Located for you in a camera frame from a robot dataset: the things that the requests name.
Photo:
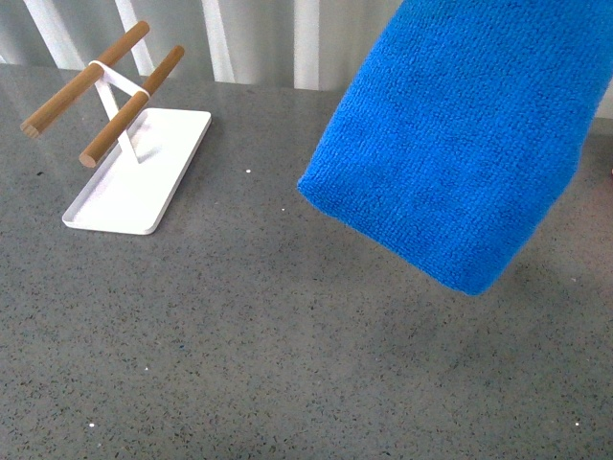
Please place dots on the blue microfiber cloth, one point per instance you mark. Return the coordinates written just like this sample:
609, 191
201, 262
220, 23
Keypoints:
462, 128

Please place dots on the white rack with wooden bars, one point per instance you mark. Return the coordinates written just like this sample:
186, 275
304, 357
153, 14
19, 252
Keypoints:
140, 157

